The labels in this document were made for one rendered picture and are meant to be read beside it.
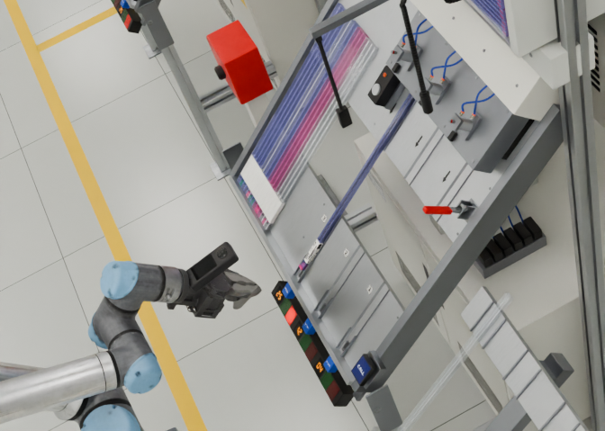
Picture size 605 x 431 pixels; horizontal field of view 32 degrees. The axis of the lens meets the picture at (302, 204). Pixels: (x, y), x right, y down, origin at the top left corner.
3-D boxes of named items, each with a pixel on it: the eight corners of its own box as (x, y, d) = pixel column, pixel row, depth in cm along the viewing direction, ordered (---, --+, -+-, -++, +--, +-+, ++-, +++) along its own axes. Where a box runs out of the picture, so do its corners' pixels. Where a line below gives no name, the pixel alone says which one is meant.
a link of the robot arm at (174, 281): (158, 256, 215) (171, 284, 210) (176, 259, 218) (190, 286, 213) (142, 283, 219) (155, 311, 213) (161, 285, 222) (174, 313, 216)
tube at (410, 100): (306, 270, 232) (302, 270, 231) (303, 265, 232) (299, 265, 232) (426, 83, 208) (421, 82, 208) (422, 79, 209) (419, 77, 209)
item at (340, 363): (373, 385, 218) (346, 385, 213) (252, 183, 260) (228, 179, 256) (376, 381, 217) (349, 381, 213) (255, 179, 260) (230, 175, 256)
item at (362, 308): (366, 381, 215) (355, 381, 214) (246, 177, 258) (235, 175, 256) (414, 315, 207) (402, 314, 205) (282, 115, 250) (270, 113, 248)
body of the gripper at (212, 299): (205, 294, 229) (158, 290, 222) (223, 265, 226) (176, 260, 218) (218, 319, 224) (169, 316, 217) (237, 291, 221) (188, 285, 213)
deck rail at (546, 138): (377, 392, 216) (355, 392, 213) (373, 385, 218) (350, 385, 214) (582, 115, 184) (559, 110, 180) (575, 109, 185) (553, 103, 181)
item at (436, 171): (473, 248, 200) (454, 246, 197) (326, 55, 243) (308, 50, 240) (574, 109, 185) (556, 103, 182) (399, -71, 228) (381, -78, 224)
